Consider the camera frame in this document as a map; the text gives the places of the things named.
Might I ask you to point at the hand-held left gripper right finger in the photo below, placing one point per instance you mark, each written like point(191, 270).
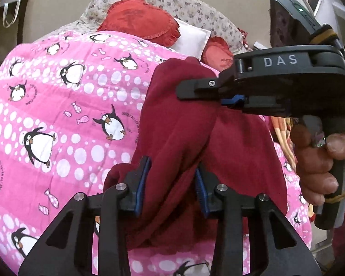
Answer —
point(201, 191)

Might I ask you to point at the person's right hand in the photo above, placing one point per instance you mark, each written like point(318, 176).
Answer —
point(313, 166)

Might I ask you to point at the orange cream bear blanket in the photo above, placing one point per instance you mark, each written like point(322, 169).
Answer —
point(279, 126)

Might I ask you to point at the white pillow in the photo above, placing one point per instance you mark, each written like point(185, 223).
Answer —
point(189, 38)

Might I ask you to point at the red round ruffled cushion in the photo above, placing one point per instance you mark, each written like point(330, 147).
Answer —
point(218, 53)

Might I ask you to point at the red heart-shaped cushion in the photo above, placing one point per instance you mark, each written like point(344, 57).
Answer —
point(138, 20)

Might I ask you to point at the red patterned cloth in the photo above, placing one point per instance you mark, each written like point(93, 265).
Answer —
point(244, 38)

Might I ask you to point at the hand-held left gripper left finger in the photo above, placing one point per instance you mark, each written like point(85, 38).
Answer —
point(142, 184)

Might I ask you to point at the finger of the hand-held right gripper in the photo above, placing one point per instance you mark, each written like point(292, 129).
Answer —
point(198, 89)

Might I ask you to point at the dark red fleece garment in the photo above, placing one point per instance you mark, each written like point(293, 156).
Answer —
point(175, 138)

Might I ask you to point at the pink penguin print blanket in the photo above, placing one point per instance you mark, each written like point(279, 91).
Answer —
point(60, 106)

